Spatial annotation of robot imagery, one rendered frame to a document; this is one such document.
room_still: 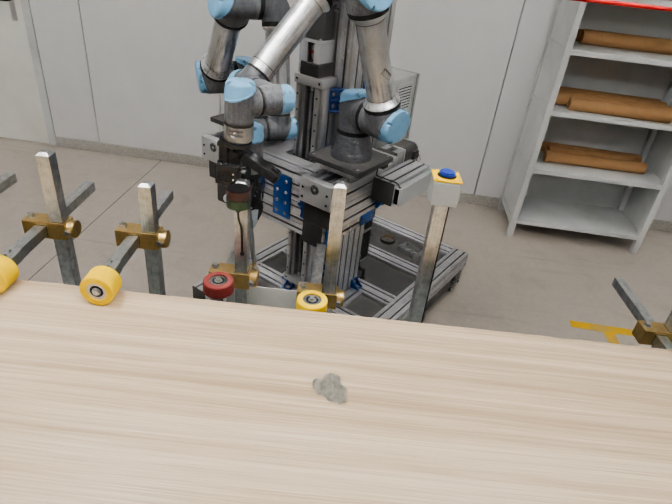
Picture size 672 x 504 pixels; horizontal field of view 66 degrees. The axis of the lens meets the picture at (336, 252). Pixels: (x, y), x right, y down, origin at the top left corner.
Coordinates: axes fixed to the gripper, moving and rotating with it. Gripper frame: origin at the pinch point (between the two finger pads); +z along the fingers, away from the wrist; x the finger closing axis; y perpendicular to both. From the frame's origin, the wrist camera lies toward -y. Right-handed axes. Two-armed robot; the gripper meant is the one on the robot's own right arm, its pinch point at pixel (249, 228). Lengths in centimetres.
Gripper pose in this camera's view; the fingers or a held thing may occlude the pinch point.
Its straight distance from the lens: 177.8
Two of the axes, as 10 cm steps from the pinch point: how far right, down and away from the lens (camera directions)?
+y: 0.5, -5.2, 8.5
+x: -9.9, -1.1, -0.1
